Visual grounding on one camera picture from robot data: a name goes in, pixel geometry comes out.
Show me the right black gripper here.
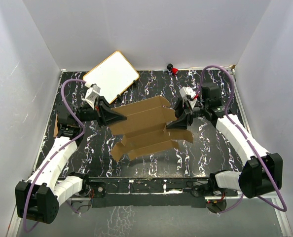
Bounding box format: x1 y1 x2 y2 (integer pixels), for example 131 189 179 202
164 97 208 129

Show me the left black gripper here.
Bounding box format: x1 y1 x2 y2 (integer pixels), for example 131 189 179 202
74 96 127 129

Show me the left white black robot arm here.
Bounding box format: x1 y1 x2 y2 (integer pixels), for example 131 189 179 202
15 96 126 224

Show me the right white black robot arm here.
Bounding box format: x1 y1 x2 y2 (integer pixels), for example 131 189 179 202
166 83 283 198

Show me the folded brown cardboard box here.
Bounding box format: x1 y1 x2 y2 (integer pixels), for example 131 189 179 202
53 114 58 138

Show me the red and black knob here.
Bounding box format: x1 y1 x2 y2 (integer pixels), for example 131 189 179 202
167 63 179 75

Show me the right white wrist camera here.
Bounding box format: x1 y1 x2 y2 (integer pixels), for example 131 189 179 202
180 86 197 109

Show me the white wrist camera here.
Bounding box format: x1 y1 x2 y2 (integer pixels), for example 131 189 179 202
84 84 100 110
180 86 197 109

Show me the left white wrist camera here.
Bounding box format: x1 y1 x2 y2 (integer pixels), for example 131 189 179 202
84 84 100 110

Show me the white board with wooden frame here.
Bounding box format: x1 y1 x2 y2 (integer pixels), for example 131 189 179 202
83 51 140 103

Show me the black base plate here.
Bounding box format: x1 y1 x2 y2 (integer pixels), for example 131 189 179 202
62 176 238 208

